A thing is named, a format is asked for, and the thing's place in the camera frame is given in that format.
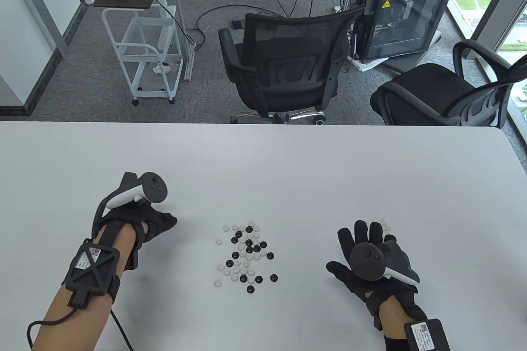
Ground black white hand controller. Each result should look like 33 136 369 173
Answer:
106 172 168 208
350 242 420 286

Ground black office chair curved armrests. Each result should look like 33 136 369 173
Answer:
370 40 527 127

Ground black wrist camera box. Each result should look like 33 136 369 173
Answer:
405 319 450 351
63 243 120 309

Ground black looped floor cable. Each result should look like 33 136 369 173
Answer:
197 5 284 52

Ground person's right hand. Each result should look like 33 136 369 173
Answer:
326 220 429 332

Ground person's left forearm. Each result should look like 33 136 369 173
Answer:
32 224 138 351

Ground black glass computer tower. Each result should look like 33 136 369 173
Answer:
355 0 455 61

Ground white rolling cart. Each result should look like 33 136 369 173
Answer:
102 5 184 105

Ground person's left hand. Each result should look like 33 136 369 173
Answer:
93 202 178 271

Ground black white right hand controller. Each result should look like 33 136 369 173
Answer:
350 242 420 286

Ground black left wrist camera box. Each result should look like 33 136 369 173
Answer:
63 243 120 309

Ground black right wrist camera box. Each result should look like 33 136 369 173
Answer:
405 319 450 351

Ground black mesh office chair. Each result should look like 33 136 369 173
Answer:
218 6 367 125

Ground white papers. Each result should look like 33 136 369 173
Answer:
350 57 389 72

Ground pile of mixed Go stones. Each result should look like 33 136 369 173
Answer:
214 221 278 294

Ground aluminium profile rods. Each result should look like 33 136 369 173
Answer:
167 0 196 80

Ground black white left hand controller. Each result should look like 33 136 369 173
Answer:
106 172 168 208

